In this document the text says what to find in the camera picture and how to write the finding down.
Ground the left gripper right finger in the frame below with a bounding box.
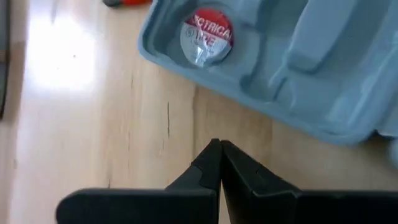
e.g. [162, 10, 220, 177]
[221, 139, 398, 224]

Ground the grey plastic tool case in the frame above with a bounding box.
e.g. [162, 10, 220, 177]
[137, 0, 398, 147]

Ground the red tape measure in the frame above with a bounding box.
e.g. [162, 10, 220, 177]
[101, 0, 154, 8]

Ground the red labelled electrical tape roll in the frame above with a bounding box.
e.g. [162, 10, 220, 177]
[179, 7, 234, 68]

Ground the black aluminium table frame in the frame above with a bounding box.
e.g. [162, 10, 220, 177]
[0, 0, 9, 121]

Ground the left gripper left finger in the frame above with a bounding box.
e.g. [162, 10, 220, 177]
[55, 138, 223, 224]

